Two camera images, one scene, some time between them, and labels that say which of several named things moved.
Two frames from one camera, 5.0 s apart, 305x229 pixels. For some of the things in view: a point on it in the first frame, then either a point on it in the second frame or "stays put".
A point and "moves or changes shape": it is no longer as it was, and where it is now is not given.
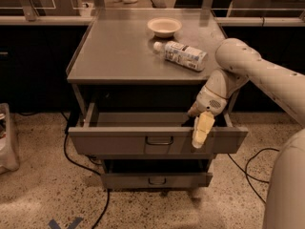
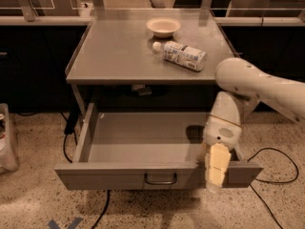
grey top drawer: x=153 y=135 moves or changes shape
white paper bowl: x=164 y=27 stays put
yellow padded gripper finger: x=203 y=124 → x=216 y=165
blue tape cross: x=53 y=225 stays put
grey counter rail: x=89 y=19 stays put
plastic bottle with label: x=182 y=54 stays put
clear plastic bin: x=8 y=159 stays put
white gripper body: x=208 y=103 → x=219 y=132
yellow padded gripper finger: x=193 y=111 → x=201 y=156
